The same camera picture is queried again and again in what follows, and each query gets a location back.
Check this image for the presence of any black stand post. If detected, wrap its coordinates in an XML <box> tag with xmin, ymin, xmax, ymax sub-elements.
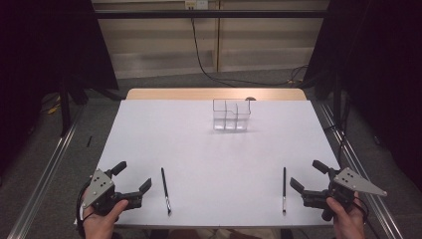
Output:
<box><xmin>59</xmin><ymin>74</ymin><xmax>73</xmax><ymax>137</ymax></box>
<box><xmin>332</xmin><ymin>71</ymin><xmax>344</xmax><ymax>127</ymax></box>

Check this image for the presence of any white wall outlet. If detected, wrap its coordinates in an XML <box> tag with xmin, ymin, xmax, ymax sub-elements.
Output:
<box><xmin>184</xmin><ymin>0</ymin><xmax>209</xmax><ymax>10</ymax></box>

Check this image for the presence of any black pen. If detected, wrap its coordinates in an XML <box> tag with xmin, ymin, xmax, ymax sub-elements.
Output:
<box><xmin>282</xmin><ymin>166</ymin><xmax>288</xmax><ymax>216</ymax></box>

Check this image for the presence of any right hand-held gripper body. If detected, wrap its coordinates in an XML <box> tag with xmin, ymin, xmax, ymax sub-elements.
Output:
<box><xmin>319</xmin><ymin>166</ymin><xmax>388</xmax><ymax>223</ymax></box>

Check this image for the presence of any right hand-held gripper cable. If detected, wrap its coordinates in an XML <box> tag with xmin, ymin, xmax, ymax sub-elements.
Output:
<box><xmin>352</xmin><ymin>195</ymin><xmax>377</xmax><ymax>239</ymax></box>

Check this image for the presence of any long black wall cable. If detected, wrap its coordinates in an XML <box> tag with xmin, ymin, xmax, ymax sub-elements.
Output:
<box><xmin>189</xmin><ymin>8</ymin><xmax>310</xmax><ymax>88</ymax></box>

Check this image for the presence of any black curtain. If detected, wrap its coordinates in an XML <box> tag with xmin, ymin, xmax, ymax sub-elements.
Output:
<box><xmin>0</xmin><ymin>0</ymin><xmax>119</xmax><ymax>177</ymax></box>
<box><xmin>303</xmin><ymin>0</ymin><xmax>422</xmax><ymax>192</ymax></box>

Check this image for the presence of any thin black floor cable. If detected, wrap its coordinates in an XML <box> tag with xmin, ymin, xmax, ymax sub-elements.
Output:
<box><xmin>322</xmin><ymin>96</ymin><xmax>352</xmax><ymax>163</ymax></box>

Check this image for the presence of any aluminium floor rail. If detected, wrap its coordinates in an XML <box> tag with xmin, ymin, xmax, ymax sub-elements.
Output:
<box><xmin>316</xmin><ymin>101</ymin><xmax>406</xmax><ymax>239</ymax></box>
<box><xmin>6</xmin><ymin>106</ymin><xmax>86</xmax><ymax>239</ymax></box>

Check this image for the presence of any clear acrylic organizer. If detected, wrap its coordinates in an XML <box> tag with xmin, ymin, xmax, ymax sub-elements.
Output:
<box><xmin>212</xmin><ymin>98</ymin><xmax>252</xmax><ymax>131</ymax></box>

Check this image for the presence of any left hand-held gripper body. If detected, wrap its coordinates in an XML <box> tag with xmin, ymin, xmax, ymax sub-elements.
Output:
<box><xmin>81</xmin><ymin>168</ymin><xmax>129</xmax><ymax>217</ymax></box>

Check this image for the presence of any person's right hand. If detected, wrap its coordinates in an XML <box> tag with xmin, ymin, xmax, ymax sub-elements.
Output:
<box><xmin>325</xmin><ymin>191</ymin><xmax>366</xmax><ymax>239</ymax></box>

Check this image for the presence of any black horizontal metal bar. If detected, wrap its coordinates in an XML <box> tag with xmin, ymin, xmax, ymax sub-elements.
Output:
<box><xmin>94</xmin><ymin>9</ymin><xmax>329</xmax><ymax>19</ymax></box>

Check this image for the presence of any person's left hand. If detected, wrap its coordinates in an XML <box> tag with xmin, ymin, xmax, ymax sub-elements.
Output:
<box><xmin>80</xmin><ymin>198</ymin><xmax>130</xmax><ymax>239</ymax></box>

